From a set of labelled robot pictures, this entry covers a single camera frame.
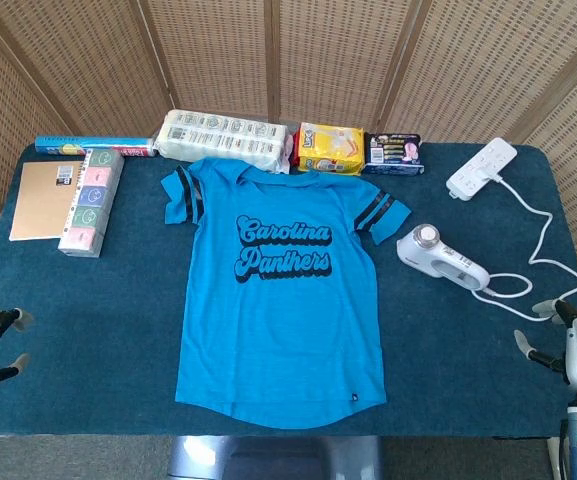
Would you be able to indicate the blue plastic food wrap box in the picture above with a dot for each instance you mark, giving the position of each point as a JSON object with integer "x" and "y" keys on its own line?
{"x": 93, "y": 146}

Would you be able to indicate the blue Carolina Panthers t-shirt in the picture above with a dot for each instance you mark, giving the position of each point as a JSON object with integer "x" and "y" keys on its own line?
{"x": 278, "y": 325}

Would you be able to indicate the brown paper notebook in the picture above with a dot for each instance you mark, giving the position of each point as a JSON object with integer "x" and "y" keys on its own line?
{"x": 38, "y": 205}

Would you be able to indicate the dark blue sanitary pad pack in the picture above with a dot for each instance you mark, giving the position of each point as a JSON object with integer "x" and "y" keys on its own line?
{"x": 393, "y": 152}

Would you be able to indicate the grey-blue robot torso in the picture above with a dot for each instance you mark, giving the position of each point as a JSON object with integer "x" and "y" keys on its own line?
{"x": 268, "y": 457}

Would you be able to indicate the white power strip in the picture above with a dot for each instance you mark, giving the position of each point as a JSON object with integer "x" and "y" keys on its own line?
{"x": 468, "y": 180}

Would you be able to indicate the pastel pocket tissue pack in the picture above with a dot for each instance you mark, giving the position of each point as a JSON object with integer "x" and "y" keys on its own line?
{"x": 93, "y": 200}

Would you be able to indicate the wicker folding screen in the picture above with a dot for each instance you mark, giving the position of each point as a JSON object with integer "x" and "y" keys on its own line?
{"x": 218, "y": 50}

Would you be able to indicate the red snack wrapper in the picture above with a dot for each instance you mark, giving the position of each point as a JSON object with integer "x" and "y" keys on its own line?
{"x": 295, "y": 152}

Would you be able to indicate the yellow Lipo biscuit pack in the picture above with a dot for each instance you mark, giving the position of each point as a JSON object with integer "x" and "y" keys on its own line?
{"x": 330, "y": 150}

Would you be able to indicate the white toilet paper pack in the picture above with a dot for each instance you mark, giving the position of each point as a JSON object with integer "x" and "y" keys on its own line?
{"x": 218, "y": 137}

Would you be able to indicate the dark teal table cover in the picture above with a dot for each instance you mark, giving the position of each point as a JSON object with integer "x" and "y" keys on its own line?
{"x": 93, "y": 325}

